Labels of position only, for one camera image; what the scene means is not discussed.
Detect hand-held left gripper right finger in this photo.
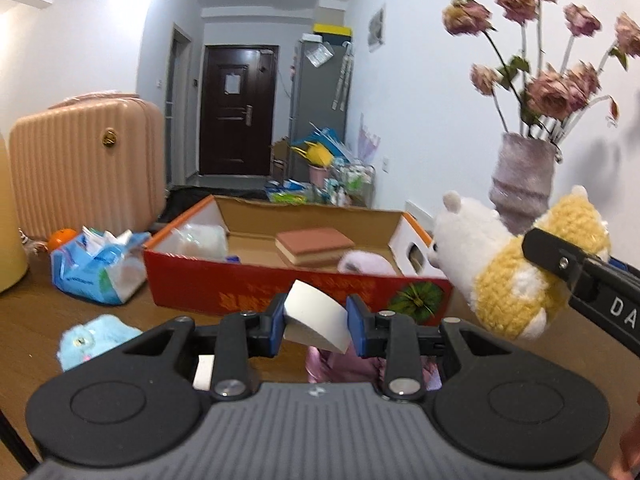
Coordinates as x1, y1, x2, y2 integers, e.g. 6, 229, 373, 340
346, 294, 531, 403

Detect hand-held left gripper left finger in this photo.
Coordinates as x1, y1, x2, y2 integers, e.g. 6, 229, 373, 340
100, 294, 288, 402

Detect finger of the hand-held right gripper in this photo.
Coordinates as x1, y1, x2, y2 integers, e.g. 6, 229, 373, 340
521, 227, 608, 302

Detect white card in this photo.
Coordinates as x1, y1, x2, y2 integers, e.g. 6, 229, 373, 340
282, 280, 351, 353

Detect cardboard box with orange rim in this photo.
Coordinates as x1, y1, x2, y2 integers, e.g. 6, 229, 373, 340
143, 195, 455, 326

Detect white and yellow plush toy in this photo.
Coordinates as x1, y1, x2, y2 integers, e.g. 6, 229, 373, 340
427, 185, 612, 343

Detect brown cake-shaped sponge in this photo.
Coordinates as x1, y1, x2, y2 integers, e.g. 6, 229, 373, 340
275, 227, 357, 268

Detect clear plastic bag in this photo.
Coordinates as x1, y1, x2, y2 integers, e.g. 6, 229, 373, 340
170, 224, 229, 262
305, 42, 334, 67

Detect light blue plush toy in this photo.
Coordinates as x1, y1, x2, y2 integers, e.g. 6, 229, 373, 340
56, 314, 143, 372

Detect pink satin cloth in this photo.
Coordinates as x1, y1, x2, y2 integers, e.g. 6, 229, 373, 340
306, 345, 443, 391

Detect white foam block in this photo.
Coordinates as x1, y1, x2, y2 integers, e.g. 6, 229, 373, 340
192, 355, 216, 391

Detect green printed bag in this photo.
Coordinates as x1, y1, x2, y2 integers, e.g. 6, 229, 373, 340
267, 187, 306, 205

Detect white flat board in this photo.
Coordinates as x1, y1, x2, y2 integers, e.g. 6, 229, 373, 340
404, 199, 436, 233

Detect metal trolley rack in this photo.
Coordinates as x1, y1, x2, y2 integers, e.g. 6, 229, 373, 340
325, 160, 376, 208

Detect black bag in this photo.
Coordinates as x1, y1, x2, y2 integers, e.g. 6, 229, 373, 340
159, 186, 268, 223

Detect brown cardboard box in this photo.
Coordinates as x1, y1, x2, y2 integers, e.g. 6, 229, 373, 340
270, 137, 291, 181

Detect dried pink rose bouquet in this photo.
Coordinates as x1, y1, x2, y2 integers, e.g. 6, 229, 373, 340
442, 0, 640, 143

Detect yellow bag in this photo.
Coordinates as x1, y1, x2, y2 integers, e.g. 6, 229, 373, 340
291, 142, 335, 167

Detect dark brown entrance door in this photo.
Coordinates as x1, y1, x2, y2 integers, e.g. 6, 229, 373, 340
199, 45, 279, 177

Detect blue tissue pack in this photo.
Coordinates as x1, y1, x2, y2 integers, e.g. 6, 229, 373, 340
50, 226, 152, 306

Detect blue folded bags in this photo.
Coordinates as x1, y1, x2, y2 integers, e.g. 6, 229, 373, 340
305, 122, 351, 161

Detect grey refrigerator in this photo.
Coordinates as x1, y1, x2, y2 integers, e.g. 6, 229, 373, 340
287, 37, 351, 181

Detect orange fruit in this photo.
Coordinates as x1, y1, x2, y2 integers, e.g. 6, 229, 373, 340
47, 228, 78, 252

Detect grey framed glass door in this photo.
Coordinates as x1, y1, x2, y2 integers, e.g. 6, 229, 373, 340
165, 22, 193, 188

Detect pink ribbed suitcase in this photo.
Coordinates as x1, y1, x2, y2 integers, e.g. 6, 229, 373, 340
9, 94, 167, 241

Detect white folded umbrella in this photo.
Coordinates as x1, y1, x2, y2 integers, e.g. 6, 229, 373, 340
332, 42, 353, 111

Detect yellow bottle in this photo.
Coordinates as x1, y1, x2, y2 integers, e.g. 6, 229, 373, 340
0, 132, 30, 293

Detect yellow and black box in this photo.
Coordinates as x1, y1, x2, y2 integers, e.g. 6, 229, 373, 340
313, 22, 353, 41

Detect purple wall sticker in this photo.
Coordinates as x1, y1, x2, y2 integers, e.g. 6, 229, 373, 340
356, 112, 382, 161

